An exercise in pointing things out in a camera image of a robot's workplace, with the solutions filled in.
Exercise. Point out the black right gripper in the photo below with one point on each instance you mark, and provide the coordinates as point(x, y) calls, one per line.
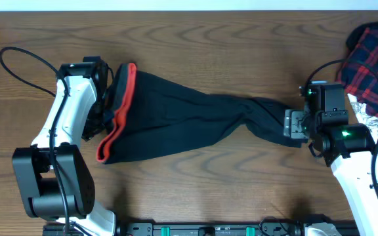
point(294, 123)

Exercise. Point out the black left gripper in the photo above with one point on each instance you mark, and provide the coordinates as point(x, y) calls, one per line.
point(89, 132)

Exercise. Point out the black leggings red waistband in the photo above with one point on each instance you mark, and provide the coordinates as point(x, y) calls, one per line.
point(148, 117)

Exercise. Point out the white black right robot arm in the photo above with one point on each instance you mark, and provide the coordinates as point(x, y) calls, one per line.
point(348, 150)

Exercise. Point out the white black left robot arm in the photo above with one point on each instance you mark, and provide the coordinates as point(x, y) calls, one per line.
point(54, 181)

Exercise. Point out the red navy plaid garment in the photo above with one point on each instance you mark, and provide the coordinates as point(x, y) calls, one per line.
point(362, 45)

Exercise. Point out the black mounting rail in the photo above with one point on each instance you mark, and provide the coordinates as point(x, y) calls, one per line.
point(318, 225)

